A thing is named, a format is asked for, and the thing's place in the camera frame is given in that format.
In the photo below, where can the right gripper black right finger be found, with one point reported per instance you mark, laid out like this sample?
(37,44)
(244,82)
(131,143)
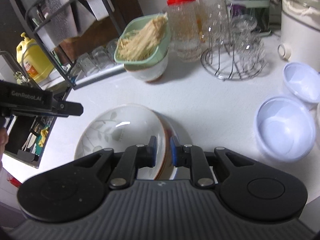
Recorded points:
(194,158)

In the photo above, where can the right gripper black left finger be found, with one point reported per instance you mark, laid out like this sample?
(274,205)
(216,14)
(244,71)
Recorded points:
(132,159)

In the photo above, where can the white plate green floral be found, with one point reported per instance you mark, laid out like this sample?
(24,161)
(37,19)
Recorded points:
(127,125)
(174,133)

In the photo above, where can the person's left hand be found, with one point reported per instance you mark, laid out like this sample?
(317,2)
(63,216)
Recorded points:
(3,139)

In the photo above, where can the steel sink drying rack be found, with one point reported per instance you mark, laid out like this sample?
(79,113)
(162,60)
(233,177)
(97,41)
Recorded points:
(28,137)

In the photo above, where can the yellow oil bottle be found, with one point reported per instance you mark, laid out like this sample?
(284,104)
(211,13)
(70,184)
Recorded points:
(31,57)

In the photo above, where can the white ceramic bowl brown rim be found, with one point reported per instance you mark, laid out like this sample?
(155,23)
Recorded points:
(148,74)

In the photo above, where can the green colander basket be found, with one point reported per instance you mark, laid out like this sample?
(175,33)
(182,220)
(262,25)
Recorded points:
(142,42)

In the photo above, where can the black metal shelf rack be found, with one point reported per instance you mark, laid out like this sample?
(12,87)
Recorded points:
(75,35)

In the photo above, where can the clear plastic bowl near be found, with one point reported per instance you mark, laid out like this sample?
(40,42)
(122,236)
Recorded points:
(285,130)

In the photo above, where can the dried noodle bundle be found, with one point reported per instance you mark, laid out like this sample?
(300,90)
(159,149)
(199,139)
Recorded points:
(142,40)

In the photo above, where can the red lid plastic jar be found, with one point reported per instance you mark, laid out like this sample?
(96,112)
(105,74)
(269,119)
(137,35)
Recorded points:
(183,22)

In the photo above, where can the green utensil holder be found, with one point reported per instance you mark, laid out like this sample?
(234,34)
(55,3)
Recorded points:
(258,9)

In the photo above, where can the white electric cooker pot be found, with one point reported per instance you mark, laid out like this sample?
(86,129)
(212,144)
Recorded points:
(299,41)

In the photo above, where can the wire glass holder rack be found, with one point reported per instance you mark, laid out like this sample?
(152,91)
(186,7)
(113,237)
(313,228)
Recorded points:
(234,48)

